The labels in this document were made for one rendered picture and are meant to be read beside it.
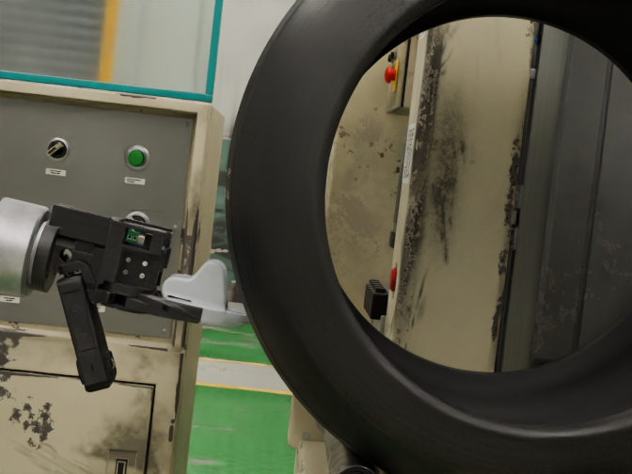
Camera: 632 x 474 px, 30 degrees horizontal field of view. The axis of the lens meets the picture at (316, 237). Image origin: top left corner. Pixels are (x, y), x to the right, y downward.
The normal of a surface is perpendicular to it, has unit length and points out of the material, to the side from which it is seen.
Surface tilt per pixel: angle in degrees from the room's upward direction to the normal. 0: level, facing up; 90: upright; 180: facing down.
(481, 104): 90
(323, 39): 85
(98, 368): 90
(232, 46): 90
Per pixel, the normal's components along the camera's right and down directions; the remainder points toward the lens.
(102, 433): 0.02, 0.06
